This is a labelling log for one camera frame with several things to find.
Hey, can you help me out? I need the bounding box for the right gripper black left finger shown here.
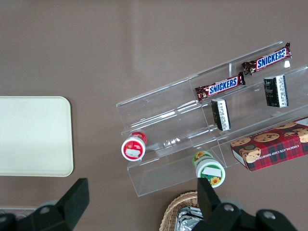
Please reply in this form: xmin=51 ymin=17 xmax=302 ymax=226
xmin=16 ymin=178 xmax=90 ymax=231

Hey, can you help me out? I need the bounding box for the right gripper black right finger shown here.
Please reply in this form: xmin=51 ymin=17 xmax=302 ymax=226
xmin=192 ymin=178 xmax=243 ymax=231

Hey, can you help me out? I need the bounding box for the aluminium foil tray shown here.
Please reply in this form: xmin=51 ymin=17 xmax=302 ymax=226
xmin=176 ymin=205 xmax=205 ymax=231

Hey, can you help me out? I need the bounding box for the oval light wicker basket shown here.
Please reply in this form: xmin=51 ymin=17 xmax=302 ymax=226
xmin=159 ymin=191 xmax=205 ymax=231

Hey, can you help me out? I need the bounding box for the beige plastic serving tray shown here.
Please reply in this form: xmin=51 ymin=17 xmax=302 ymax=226
xmin=0 ymin=96 xmax=74 ymax=178

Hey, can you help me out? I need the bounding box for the green lid yogurt cup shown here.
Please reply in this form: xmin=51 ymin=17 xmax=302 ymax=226
xmin=192 ymin=150 xmax=226 ymax=189

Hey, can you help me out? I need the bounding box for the clear acrylic bottle rack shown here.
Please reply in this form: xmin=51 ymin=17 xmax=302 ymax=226
xmin=0 ymin=205 xmax=37 ymax=221

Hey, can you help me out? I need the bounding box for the red lid yogurt cup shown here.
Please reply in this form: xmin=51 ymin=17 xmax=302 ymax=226
xmin=120 ymin=131 xmax=148 ymax=161

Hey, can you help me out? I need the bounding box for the red tartan cookie box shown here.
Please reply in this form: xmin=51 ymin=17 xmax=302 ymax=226
xmin=230 ymin=116 xmax=308 ymax=172

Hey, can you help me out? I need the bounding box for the small black chocolate box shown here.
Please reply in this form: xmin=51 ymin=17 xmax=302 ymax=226
xmin=263 ymin=75 xmax=288 ymax=108
xmin=210 ymin=98 xmax=232 ymax=132

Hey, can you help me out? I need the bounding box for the clear acrylic stepped shelf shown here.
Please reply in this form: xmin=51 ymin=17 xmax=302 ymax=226
xmin=191 ymin=40 xmax=308 ymax=169
xmin=115 ymin=61 xmax=232 ymax=198

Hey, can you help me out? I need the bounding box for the brown Snickers bar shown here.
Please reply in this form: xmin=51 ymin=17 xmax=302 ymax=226
xmin=241 ymin=42 xmax=293 ymax=77
xmin=194 ymin=71 xmax=246 ymax=102

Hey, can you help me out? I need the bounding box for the brown table cover sheet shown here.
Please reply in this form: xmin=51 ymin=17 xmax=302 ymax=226
xmin=0 ymin=0 xmax=308 ymax=231

